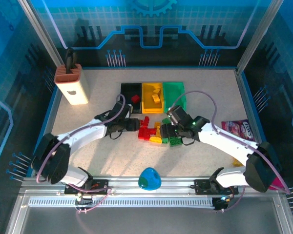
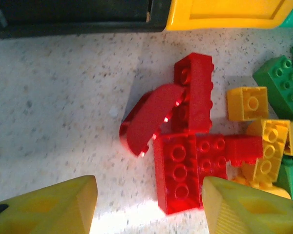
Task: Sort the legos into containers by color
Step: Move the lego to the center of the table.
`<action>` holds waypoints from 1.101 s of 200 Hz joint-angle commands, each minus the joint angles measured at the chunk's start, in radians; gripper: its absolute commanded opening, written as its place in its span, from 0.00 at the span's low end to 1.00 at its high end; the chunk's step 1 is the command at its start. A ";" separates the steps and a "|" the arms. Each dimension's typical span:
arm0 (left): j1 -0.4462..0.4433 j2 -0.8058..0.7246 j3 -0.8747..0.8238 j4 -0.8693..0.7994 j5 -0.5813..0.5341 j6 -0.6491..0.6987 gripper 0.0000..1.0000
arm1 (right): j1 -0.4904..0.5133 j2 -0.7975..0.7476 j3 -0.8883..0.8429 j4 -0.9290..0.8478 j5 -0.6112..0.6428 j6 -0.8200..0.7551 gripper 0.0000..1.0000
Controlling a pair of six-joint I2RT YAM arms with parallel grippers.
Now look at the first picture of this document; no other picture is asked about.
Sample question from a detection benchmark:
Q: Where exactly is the large red lego piece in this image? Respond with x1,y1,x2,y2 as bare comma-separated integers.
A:
138,126,157,139

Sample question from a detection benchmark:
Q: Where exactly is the yellow plastic bin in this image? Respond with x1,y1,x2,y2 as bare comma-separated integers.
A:
141,82,165,115

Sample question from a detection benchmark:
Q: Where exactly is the black plastic bin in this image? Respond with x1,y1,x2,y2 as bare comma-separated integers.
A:
119,82,143,115

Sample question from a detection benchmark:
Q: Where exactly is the green plastic bin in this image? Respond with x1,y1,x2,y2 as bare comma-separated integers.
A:
162,81,188,113

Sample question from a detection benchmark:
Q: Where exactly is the blue egg-shaped plastic toy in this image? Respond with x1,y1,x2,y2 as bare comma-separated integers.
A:
138,167,162,191

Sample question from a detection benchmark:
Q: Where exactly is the purple candy bag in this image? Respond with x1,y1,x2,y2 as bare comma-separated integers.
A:
221,119,256,141

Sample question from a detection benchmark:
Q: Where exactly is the white knife block brown top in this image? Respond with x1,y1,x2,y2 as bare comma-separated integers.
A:
54,63,90,105

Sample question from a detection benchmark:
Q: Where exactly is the black controller board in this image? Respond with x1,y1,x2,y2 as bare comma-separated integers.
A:
213,195,232,212
74,192,93,207

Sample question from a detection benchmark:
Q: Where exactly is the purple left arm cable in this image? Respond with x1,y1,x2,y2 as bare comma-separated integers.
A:
36,94,126,215

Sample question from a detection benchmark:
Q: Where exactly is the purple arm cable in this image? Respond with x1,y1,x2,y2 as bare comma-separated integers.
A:
36,94,126,215
169,91,291,213

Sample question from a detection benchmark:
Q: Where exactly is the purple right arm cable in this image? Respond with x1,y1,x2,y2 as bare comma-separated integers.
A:
169,91,291,213

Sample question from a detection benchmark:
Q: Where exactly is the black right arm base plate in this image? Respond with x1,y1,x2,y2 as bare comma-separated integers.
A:
194,179,239,195

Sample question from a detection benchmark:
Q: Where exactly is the aluminium front rail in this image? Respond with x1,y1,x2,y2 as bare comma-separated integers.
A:
19,175,288,198

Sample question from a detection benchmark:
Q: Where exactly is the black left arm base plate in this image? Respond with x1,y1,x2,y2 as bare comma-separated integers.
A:
64,179,109,195

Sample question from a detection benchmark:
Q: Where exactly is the aluminium side rail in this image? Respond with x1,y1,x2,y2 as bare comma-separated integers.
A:
235,69,268,164

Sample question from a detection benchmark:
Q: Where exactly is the slotted white cable duct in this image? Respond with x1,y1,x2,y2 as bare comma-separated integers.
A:
29,197,215,208

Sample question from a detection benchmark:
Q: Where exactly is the black scissors handle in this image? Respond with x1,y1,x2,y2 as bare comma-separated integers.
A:
64,48,76,74

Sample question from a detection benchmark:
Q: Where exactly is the aluminium frame post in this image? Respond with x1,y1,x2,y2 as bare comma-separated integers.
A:
236,0,285,72
17,0,64,70

